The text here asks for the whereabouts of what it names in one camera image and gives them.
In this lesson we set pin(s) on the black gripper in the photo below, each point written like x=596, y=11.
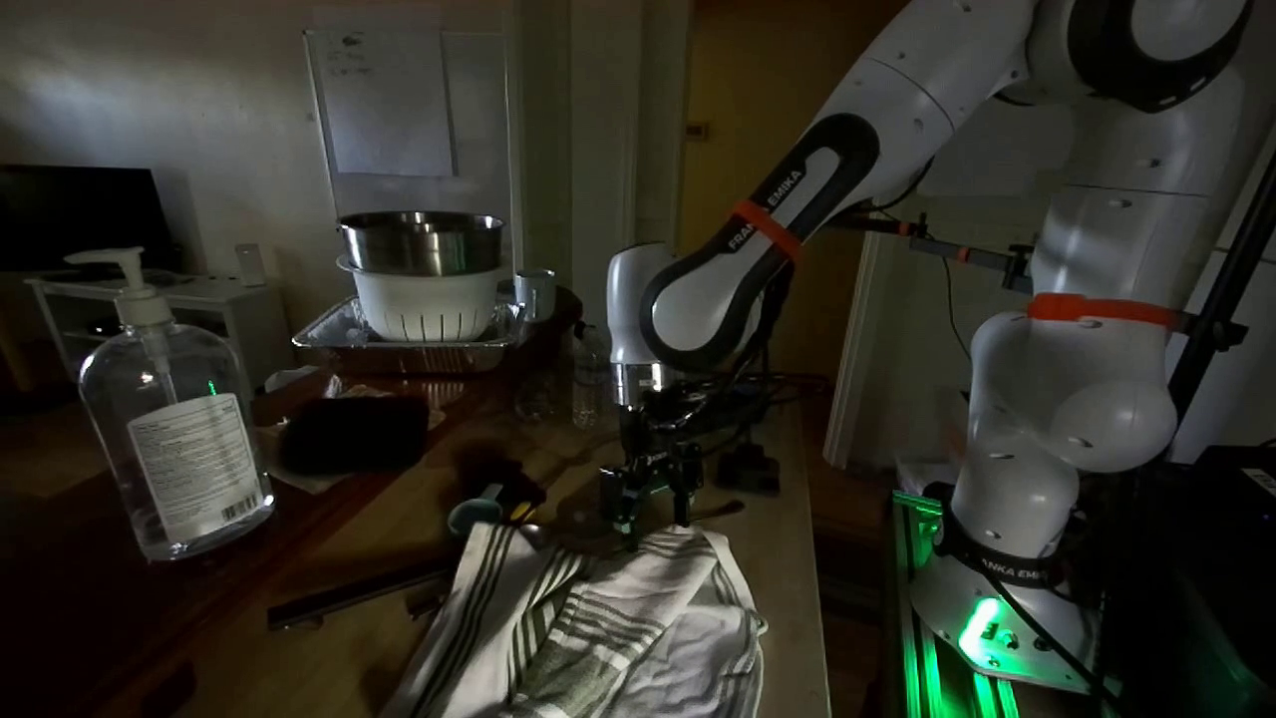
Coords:
x=658, y=454

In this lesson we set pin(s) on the striped tea towel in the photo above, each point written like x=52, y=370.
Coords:
x=544, y=632

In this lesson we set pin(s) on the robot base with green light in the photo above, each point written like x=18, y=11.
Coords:
x=984, y=649

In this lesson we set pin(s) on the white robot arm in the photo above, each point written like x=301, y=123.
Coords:
x=1162, y=100

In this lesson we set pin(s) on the small teal cup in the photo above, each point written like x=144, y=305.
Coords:
x=473, y=514

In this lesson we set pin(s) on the black spatula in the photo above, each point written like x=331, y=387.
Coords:
x=343, y=595

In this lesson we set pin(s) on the white colander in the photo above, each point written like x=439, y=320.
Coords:
x=430, y=309

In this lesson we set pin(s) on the black cloth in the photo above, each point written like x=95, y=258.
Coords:
x=347, y=435

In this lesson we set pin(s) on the stainless steel bowl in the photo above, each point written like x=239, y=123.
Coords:
x=424, y=242

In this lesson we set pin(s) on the clear hand sanitizer bottle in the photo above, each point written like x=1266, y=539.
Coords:
x=170, y=410

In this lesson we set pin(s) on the dark monitor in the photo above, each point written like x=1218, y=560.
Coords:
x=52, y=215

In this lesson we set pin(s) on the whiteboard on wall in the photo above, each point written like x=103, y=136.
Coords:
x=386, y=98

